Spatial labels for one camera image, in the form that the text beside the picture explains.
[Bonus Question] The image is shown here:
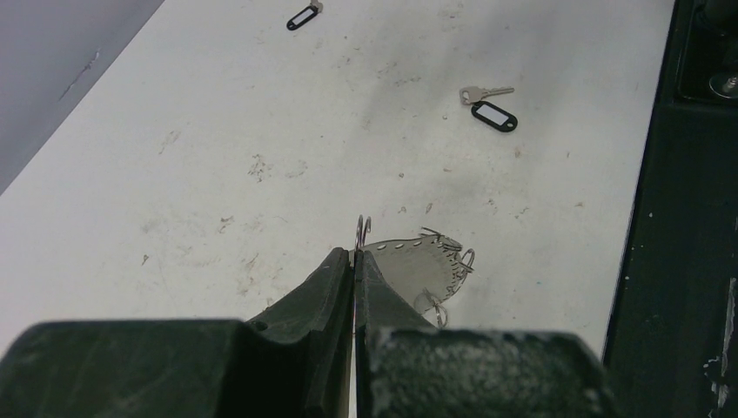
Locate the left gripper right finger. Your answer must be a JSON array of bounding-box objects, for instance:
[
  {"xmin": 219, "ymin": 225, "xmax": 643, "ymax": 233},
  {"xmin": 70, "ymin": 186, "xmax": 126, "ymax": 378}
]
[{"xmin": 354, "ymin": 251, "xmax": 435, "ymax": 417}]

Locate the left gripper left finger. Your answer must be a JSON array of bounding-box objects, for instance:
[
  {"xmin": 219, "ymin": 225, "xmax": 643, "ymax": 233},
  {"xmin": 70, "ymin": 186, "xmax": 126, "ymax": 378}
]
[{"xmin": 246, "ymin": 247, "xmax": 353, "ymax": 417}]

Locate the grey key holder with rings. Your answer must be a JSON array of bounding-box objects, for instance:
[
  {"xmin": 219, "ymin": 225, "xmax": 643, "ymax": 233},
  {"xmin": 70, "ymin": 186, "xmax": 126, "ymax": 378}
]
[{"xmin": 354, "ymin": 216, "xmax": 475, "ymax": 328}]

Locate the key with black tag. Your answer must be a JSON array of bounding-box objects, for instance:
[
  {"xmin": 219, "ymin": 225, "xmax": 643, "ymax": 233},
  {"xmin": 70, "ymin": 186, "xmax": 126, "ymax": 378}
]
[
  {"xmin": 285, "ymin": 0, "xmax": 323, "ymax": 31},
  {"xmin": 459, "ymin": 86, "xmax": 519, "ymax": 133}
]

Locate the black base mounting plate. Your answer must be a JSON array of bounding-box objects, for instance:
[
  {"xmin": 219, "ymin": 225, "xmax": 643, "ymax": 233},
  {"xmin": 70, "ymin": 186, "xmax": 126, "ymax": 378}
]
[{"xmin": 603, "ymin": 1, "xmax": 737, "ymax": 417}]

